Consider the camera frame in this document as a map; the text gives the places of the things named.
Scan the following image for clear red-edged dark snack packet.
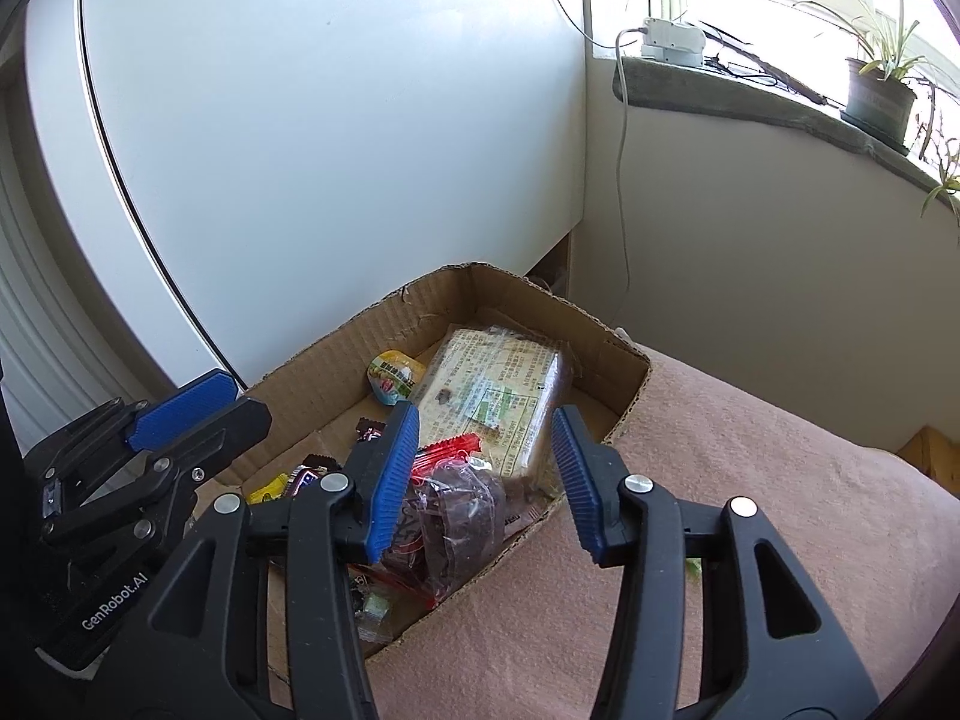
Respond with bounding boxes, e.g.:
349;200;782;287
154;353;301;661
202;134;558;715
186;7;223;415
352;435;541;608

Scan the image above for green candy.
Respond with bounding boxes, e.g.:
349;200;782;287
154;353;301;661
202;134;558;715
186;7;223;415
352;589;395;642

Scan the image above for clear packet of sliced bread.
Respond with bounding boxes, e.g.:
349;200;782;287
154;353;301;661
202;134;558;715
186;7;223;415
412;325;575;496

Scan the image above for potted plant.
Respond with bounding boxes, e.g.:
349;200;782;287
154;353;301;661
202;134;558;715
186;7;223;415
795;0;960;222

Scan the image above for grey cable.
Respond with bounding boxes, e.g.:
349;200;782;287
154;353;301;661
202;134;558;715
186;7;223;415
613;26;646;301

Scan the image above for white wardrobe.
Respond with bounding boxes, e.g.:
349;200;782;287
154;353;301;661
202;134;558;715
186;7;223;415
22;0;587;398

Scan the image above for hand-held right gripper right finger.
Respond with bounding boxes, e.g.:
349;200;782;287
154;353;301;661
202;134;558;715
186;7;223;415
551;403;882;720

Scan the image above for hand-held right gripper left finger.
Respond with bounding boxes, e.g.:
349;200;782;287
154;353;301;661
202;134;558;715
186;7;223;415
86;400;422;720

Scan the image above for pink blanket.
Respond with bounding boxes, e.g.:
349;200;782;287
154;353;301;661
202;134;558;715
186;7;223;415
360;341;960;720

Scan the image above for white power adapter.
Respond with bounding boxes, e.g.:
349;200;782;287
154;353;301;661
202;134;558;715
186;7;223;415
640;15;706;68

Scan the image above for yellow lidded snack cup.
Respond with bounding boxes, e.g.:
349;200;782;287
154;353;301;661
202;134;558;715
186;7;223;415
365;349;427;407

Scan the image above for cardboard box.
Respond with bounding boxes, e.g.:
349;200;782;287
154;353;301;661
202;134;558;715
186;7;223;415
191;262;653;691

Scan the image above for yellow snack packet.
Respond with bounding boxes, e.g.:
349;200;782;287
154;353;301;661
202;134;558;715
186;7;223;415
246;474;293;507

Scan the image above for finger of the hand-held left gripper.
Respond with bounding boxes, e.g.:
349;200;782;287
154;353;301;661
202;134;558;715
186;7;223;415
22;369;272;505
41;456;202;560

